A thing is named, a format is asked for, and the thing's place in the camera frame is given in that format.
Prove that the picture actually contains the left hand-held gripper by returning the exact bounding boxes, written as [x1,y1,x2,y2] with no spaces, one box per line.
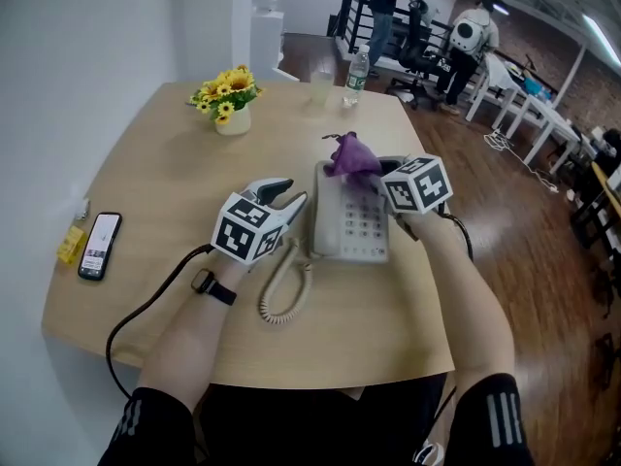
[210,177,311,266]

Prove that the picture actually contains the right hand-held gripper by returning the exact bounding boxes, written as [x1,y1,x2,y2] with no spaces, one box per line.
[376,154,455,216]

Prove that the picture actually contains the grey desk telephone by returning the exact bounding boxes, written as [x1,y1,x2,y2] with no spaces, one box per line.
[311,159,391,264]

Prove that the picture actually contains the purple cloth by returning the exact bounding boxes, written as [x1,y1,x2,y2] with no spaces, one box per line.
[322,131,383,188]

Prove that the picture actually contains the person's right forearm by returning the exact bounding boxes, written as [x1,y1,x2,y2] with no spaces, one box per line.
[397,209,516,397]

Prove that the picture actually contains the person's left forearm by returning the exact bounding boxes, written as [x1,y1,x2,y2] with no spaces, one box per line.
[137,250,263,410]

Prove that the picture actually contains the grey telephone handset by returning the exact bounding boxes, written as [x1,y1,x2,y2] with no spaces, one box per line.
[312,161,343,256]

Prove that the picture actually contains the white flower vase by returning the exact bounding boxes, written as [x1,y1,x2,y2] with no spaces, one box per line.
[213,104,252,137]

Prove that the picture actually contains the white table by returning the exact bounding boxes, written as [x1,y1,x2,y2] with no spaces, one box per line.
[465,53,530,125]
[497,92,583,177]

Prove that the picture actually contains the black smartwatch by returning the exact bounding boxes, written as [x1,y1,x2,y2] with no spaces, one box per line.
[190,268,239,307]

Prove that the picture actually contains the clear plastic cup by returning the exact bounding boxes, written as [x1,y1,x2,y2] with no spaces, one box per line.
[309,70,336,106]

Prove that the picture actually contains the clear plastic water bottle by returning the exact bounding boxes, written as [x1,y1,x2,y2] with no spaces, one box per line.
[342,44,372,109]

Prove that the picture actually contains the black office chair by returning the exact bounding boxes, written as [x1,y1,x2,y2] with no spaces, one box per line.
[385,0,447,111]

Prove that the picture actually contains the white plastic bag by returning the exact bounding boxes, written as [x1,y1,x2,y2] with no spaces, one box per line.
[484,54,518,91]
[406,0,437,27]

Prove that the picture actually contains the yellow artificial sunflowers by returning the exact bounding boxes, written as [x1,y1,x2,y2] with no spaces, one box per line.
[188,64,266,125]

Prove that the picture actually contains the blue bag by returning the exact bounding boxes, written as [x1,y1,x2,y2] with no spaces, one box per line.
[526,78,552,101]

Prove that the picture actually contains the white backpack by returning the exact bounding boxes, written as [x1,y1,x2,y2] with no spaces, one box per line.
[448,17,481,57]

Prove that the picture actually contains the white water dispenser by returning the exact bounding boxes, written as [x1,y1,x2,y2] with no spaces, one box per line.
[249,10,285,72]

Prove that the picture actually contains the black metal railing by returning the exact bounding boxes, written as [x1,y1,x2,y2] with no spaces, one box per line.
[328,0,457,62]

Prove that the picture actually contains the light wooden side table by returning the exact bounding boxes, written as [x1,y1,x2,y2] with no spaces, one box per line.
[590,160,621,213]

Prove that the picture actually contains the black smartphone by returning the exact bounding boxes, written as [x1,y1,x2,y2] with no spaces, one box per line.
[77,211,123,283]

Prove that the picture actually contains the person's black clothing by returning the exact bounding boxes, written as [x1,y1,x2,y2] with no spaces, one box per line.
[96,372,535,466]

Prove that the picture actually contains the small yellow box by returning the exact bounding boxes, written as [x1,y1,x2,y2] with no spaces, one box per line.
[55,224,88,266]

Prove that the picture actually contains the ceiling tube light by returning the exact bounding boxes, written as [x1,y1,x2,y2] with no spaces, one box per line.
[581,13,621,65]

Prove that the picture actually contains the person's white shoe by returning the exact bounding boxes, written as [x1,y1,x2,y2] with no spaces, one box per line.
[411,438,445,466]

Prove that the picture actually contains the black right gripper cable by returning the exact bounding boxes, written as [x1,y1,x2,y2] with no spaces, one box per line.
[431,201,474,424]

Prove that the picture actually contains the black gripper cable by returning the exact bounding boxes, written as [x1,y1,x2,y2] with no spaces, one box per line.
[105,244,214,401]
[431,201,474,424]

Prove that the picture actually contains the white floor cable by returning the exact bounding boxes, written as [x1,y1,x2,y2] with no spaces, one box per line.
[483,128,560,194]

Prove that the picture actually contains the beige telephone cord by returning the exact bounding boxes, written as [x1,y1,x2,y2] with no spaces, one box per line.
[257,237,316,327]

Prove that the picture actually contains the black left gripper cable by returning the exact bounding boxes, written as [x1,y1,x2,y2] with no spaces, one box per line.
[105,244,214,401]

